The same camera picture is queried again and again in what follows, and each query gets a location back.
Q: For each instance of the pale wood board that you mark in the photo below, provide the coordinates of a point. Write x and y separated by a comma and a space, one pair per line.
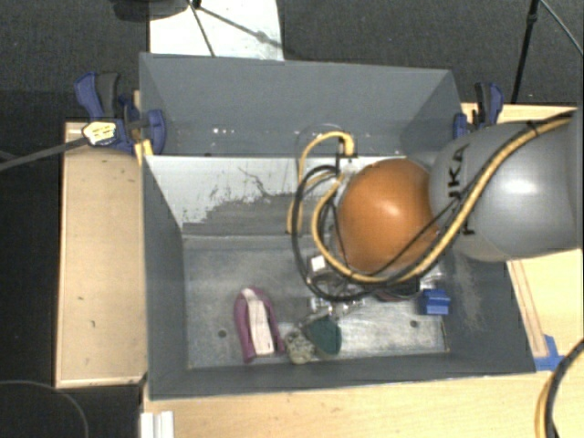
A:
102, 253

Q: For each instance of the grey metal bin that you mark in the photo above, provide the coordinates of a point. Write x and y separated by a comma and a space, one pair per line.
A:
237, 107

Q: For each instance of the grey-beige lumpy stone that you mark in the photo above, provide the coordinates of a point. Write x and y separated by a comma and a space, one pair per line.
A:
299, 349

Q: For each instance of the purple and white stapler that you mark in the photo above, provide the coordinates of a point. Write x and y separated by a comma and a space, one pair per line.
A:
257, 326

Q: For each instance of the dark green round object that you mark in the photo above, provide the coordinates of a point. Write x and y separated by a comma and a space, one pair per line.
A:
326, 338

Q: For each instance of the blue plastic block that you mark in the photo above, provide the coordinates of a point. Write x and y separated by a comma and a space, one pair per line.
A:
433, 302

